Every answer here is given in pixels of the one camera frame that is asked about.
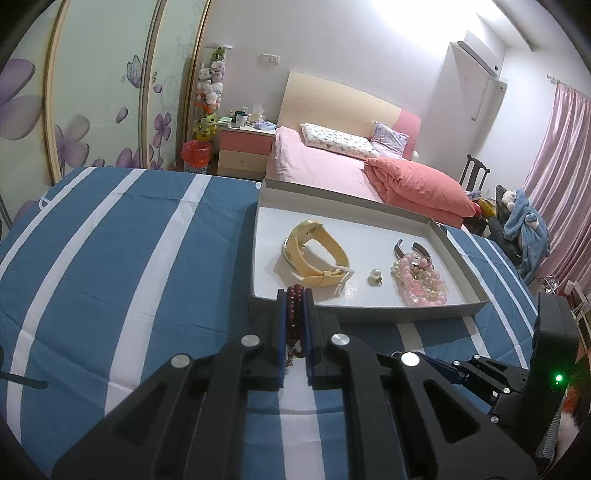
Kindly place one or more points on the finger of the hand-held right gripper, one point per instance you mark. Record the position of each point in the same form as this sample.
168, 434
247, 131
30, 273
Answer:
445, 370

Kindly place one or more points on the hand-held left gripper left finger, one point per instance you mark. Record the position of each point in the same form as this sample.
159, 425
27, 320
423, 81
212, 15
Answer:
280, 332

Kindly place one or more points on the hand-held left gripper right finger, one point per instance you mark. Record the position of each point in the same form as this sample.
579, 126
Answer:
310, 341

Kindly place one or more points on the pearl stud earring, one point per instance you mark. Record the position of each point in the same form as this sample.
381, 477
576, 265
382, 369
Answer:
376, 273

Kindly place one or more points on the yellow wristwatch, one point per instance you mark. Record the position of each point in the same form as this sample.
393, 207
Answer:
332, 249

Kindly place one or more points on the grey shallow tray box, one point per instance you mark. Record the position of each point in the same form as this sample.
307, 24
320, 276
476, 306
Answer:
369, 240

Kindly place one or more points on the blue fleece garment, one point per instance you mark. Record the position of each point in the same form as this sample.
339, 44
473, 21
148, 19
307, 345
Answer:
526, 226

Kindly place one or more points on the dark cloth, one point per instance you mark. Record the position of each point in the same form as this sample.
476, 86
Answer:
501, 230

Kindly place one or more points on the bed with beige headboard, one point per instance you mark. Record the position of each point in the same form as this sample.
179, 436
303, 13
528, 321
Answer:
314, 157

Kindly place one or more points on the blue white striped cloth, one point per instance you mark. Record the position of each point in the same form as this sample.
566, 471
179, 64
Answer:
115, 254

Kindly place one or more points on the pink beige nightstand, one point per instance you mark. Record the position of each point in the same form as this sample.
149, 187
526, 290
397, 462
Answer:
242, 152

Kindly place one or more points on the pink curtain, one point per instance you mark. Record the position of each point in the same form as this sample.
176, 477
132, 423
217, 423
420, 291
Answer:
568, 161

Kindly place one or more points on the dark wooden chair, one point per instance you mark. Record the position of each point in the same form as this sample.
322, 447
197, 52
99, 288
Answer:
475, 173

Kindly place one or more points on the coral quilt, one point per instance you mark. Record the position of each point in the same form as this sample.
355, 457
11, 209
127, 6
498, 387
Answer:
415, 182

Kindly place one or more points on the red trash bin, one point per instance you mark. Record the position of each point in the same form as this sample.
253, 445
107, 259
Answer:
196, 157

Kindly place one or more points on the white patterned pillow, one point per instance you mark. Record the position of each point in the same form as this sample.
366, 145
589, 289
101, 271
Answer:
337, 141

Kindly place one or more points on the purple pillow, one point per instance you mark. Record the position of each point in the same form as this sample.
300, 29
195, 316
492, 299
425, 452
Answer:
390, 138

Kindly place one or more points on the clear tube of plush toys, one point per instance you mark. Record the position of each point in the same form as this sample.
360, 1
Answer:
210, 87

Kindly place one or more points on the curtain rod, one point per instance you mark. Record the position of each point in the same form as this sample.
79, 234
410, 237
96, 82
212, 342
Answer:
568, 85

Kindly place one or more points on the white air conditioner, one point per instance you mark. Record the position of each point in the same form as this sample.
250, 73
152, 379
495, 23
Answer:
478, 57

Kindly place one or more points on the floral sliding wardrobe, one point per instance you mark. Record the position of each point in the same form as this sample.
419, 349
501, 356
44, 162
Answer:
92, 83

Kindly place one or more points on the white wall switch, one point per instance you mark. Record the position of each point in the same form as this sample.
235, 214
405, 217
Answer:
270, 58

